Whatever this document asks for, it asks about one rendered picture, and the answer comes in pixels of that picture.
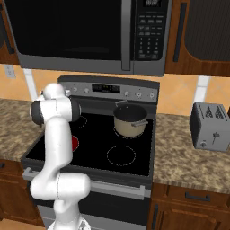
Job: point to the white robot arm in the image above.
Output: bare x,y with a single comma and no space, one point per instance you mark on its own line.
55,143

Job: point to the silver stove knob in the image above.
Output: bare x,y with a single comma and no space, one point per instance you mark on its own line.
152,95
126,94
86,90
139,95
67,92
75,89

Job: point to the black and grey stove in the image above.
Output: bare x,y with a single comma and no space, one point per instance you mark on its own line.
119,155

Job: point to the black and grey microwave oven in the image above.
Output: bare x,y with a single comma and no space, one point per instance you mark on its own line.
75,30

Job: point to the grey toaster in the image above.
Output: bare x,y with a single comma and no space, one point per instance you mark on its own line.
209,128

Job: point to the brown wooden drawer front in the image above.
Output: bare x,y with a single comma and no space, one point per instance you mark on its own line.
12,167
221,197

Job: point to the brown cupboard door dark panel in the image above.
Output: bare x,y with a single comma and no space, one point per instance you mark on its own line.
206,36
4,45

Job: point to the brown wooden cupboard door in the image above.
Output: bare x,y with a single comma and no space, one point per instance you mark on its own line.
15,197
185,218

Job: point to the white wall socket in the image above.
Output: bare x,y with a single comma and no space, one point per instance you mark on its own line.
9,71

